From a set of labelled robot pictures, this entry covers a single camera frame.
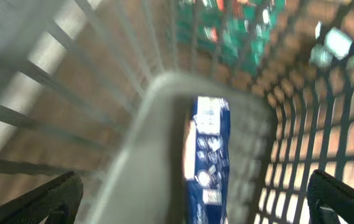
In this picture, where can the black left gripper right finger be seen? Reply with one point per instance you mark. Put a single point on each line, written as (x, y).
(329, 199)

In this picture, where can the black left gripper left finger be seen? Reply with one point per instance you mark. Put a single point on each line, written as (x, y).
(56, 201)

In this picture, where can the blue snack box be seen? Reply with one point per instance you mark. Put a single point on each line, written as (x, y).
(205, 162)

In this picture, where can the grey plastic basket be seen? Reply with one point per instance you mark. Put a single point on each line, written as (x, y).
(105, 89)

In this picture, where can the light teal snack packet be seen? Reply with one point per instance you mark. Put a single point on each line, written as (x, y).
(336, 45)

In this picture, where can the green Nescafe bag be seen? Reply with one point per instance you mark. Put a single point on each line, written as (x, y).
(240, 36)

